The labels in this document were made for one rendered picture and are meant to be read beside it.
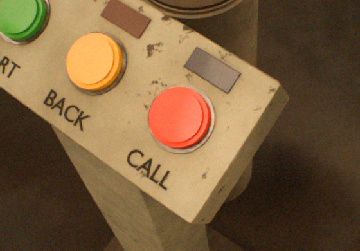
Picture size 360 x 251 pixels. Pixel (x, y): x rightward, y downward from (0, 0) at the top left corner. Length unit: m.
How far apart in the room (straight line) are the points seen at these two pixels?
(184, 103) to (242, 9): 0.19
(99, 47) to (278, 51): 0.73
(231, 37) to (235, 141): 0.21
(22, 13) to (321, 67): 0.74
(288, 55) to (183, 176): 0.74
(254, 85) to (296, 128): 0.67
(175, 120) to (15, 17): 0.15
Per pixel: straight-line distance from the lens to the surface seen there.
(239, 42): 0.67
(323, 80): 1.17
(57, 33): 0.51
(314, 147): 1.11
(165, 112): 0.46
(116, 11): 0.50
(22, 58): 0.52
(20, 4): 0.52
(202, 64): 0.47
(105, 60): 0.48
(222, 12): 0.61
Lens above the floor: 1.02
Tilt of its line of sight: 64 degrees down
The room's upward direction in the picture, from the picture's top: 10 degrees counter-clockwise
